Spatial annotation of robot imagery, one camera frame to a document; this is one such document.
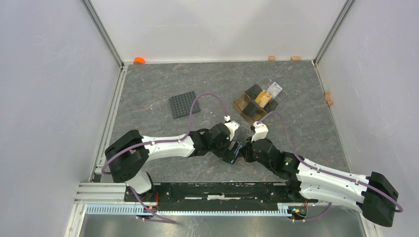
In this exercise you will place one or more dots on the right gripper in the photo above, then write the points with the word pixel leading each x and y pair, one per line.
pixel 247 157

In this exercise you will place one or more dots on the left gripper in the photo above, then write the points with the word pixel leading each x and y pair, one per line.
pixel 222 152

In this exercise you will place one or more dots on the black card holder wallet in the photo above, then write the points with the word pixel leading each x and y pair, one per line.
pixel 232 152

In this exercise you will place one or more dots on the amber and black organizer box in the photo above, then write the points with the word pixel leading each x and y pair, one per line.
pixel 248 109

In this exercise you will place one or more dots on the orange card stack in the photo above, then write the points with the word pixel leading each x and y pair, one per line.
pixel 263 98

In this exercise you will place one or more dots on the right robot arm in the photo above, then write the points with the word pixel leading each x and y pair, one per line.
pixel 371 195

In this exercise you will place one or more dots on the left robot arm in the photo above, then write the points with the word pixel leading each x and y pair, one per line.
pixel 126 156

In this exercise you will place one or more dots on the dark grey stud baseplate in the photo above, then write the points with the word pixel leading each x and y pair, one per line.
pixel 180 105

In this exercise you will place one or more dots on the curved wooden piece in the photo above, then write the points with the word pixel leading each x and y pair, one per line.
pixel 328 99

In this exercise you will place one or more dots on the orange round cap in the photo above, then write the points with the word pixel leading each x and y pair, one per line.
pixel 138 60

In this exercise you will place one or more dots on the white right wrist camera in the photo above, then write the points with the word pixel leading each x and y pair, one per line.
pixel 260 131

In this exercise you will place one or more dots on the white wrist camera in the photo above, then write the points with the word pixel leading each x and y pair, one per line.
pixel 231 125
pixel 260 131

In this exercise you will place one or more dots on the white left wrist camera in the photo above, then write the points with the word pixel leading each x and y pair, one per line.
pixel 231 125

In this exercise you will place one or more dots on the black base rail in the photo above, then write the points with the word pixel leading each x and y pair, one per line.
pixel 228 196

